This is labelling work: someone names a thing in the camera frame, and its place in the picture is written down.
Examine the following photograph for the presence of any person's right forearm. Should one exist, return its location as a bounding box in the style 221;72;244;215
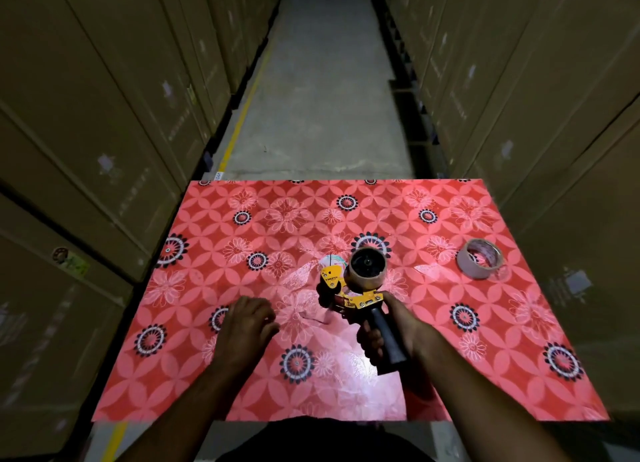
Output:
411;327;572;462

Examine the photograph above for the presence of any loose brown packing tape roll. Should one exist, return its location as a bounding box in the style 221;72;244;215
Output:
455;238;505;281

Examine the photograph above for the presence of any yellow black tape dispenser gun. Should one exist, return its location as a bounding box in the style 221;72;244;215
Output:
317;247;412;377

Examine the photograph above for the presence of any red floral tablecloth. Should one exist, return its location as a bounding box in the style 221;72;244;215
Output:
92;179;611;423

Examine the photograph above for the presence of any brown tape roll on dispenser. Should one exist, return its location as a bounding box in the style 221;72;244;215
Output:
347;247;389;293

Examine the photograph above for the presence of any person's left hand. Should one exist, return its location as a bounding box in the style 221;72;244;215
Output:
211;296;282;378

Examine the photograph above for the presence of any person's right hand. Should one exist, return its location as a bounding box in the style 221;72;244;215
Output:
356;292;443;377

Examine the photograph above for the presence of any stack of brown cardboard boxes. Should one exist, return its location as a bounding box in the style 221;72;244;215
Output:
0;0;287;460
374;0;640;427

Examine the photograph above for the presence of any person's left forearm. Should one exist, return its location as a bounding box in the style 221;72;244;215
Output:
116;361;252;462

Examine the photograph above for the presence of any person's dark shirt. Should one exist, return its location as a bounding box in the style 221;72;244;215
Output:
215;417;437;462

